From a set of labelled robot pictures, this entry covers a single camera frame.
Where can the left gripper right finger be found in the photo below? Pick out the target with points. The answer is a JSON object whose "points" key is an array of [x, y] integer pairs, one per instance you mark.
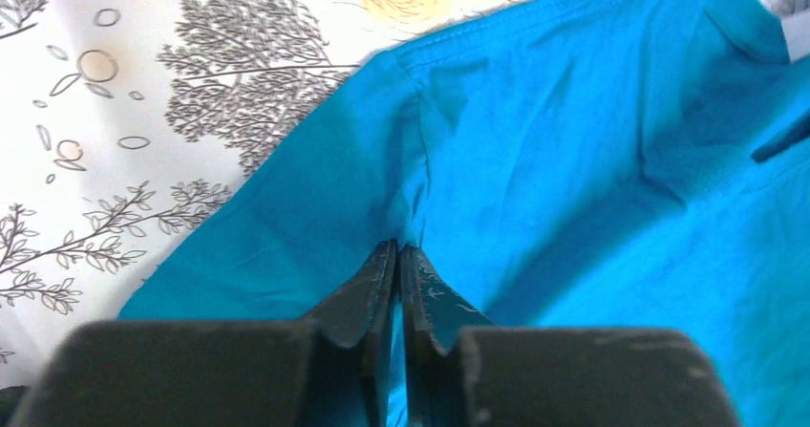
{"points": [[462, 370]]}

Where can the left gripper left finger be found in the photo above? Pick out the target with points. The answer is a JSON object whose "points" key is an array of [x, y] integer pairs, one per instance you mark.
{"points": [[328, 367]]}

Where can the blue t-shirt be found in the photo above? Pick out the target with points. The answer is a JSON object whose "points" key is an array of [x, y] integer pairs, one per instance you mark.
{"points": [[561, 163]]}

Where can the floral patterned table mat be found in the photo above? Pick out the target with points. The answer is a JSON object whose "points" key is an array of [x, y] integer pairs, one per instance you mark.
{"points": [[127, 124]]}

